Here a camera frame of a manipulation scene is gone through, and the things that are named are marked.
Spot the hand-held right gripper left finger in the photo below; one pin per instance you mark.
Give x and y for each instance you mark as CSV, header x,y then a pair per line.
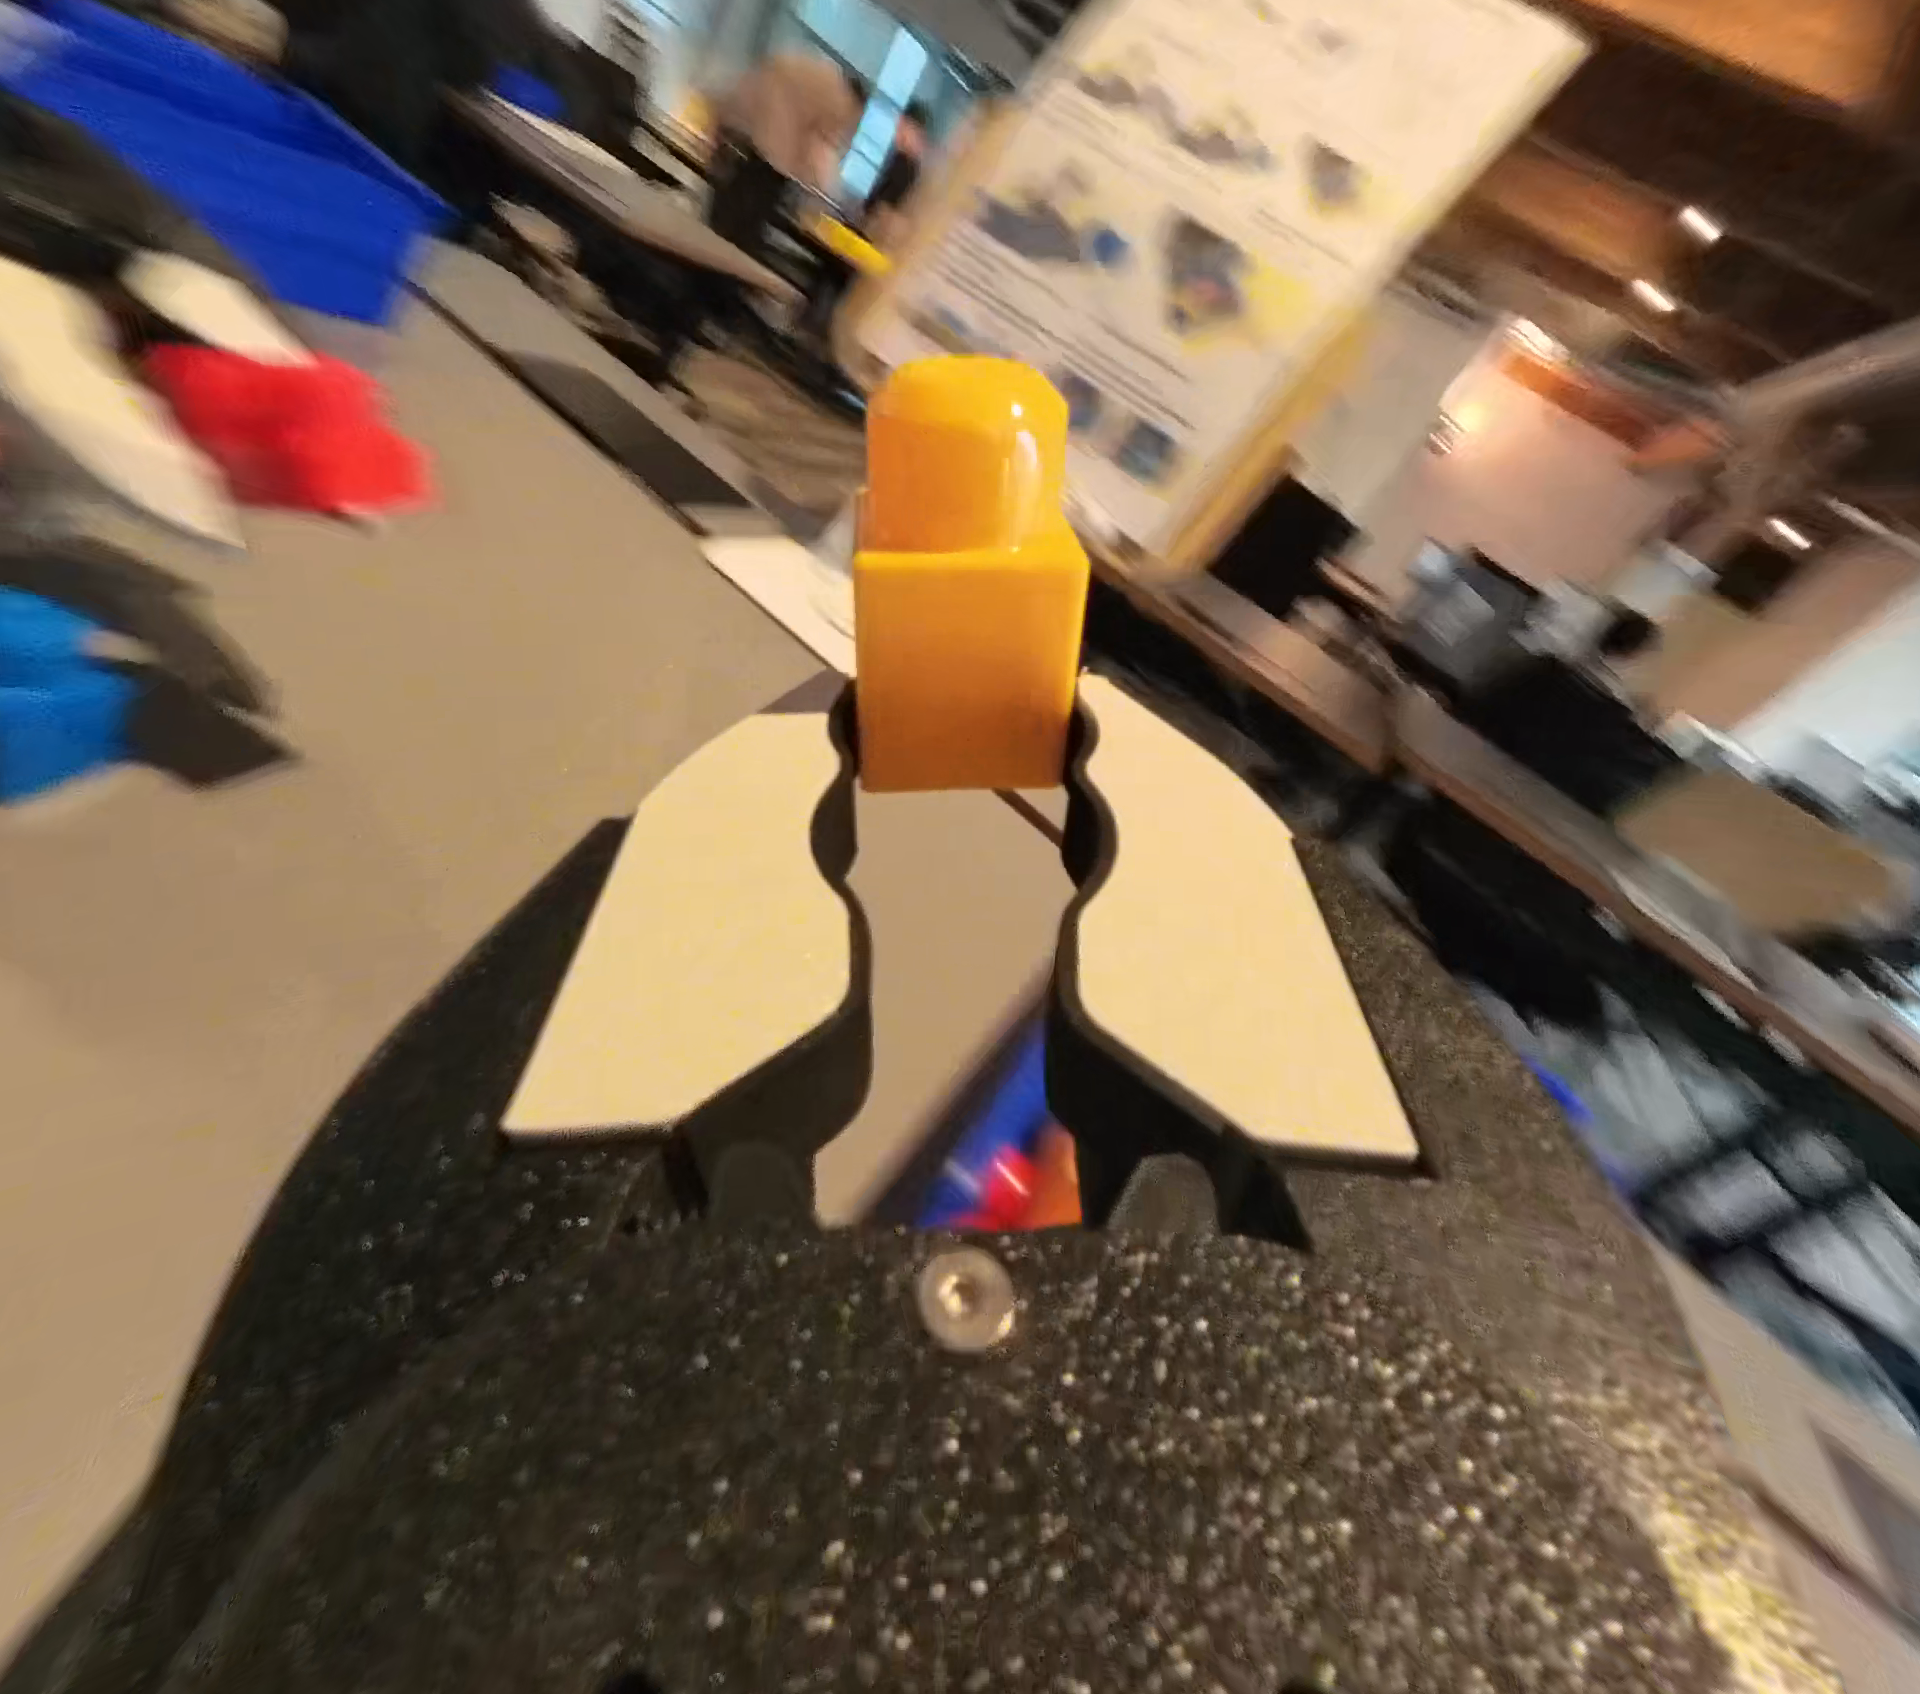
x,y
707,944

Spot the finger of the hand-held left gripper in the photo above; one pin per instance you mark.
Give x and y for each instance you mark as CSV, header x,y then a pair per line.
x,y
217,306
106,402

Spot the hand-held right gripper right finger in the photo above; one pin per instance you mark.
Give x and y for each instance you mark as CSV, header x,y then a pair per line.
x,y
1229,944

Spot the blue plastic bin with blocks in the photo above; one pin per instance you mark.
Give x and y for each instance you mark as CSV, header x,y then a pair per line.
x,y
990,1093

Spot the orange single-stud block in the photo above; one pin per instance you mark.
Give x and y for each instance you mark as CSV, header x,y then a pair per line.
x,y
967,659

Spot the blue toy block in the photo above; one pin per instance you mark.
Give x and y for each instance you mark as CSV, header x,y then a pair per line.
x,y
61,697

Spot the large orange block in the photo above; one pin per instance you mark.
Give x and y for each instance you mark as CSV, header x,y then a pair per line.
x,y
1058,1177

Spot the small red block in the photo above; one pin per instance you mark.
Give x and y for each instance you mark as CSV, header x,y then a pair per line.
x,y
998,1187

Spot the cluttered wooden desk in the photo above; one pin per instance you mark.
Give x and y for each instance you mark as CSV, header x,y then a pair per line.
x,y
1576,807

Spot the poster sign stand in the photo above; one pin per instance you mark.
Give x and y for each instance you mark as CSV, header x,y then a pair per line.
x,y
1216,209

